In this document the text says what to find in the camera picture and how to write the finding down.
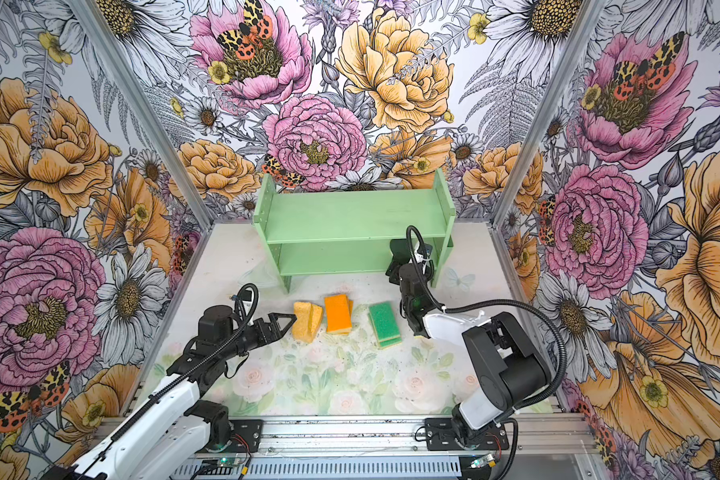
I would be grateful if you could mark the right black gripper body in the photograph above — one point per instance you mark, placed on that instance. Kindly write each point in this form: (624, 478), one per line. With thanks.
(394, 278)

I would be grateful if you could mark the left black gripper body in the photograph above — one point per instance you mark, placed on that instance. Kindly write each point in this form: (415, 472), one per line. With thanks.
(255, 336)

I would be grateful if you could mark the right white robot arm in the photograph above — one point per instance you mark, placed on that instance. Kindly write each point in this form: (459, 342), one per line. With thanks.
(509, 369)

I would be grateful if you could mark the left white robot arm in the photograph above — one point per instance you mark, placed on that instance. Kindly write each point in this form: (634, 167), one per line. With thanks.
(118, 457)

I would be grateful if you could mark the light green wooden shelf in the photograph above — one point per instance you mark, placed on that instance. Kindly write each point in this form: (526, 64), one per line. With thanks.
(349, 232)

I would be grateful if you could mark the yellow cellulose sponge front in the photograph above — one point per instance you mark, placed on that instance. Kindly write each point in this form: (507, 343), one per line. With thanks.
(301, 329)

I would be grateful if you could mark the yellow cellulose sponge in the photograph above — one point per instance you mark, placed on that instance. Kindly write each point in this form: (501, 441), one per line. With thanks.
(316, 319)
(301, 329)

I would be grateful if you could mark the light green scrub sponge top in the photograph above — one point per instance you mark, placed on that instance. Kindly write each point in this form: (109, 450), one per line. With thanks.
(381, 311)

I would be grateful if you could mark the light green scrub sponge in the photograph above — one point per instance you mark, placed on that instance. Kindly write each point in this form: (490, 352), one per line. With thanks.
(381, 311)
(387, 343)

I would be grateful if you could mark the yellow cellulose sponge back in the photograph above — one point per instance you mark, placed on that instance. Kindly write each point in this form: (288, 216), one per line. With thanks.
(316, 319)

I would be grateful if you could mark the light green scrub sponge bottom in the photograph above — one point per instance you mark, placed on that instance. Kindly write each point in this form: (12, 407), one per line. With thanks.
(387, 343)

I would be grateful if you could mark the orange scrub sponge top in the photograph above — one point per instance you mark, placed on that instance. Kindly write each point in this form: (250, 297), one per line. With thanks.
(337, 320)

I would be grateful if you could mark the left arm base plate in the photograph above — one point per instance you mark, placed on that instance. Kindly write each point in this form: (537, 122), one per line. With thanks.
(239, 436)

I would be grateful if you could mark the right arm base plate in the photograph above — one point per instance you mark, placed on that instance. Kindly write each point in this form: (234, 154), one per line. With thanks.
(441, 435)

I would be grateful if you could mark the white slotted cable duct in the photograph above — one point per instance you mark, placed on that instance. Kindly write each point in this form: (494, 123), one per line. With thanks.
(432, 467)

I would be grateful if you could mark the aluminium front rail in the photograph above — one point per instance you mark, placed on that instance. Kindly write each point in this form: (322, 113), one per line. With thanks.
(301, 437)

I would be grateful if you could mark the right aluminium corner post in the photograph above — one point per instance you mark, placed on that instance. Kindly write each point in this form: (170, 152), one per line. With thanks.
(581, 34)

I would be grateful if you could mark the aluminium corner post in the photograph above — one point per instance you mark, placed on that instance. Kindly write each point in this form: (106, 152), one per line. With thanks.
(581, 34)
(104, 43)

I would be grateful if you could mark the left aluminium corner post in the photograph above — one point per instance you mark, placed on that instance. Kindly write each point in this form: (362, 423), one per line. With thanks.
(104, 43)

